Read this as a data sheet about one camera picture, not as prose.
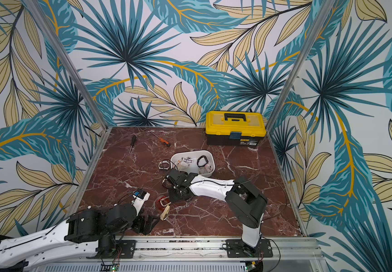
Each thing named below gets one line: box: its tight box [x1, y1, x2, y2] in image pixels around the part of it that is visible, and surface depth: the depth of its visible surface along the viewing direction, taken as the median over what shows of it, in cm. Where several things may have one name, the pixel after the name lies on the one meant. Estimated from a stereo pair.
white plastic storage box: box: [170, 150, 216, 178], surface depth 102 cm
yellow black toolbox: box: [205, 110, 267, 147], surface depth 102 cm
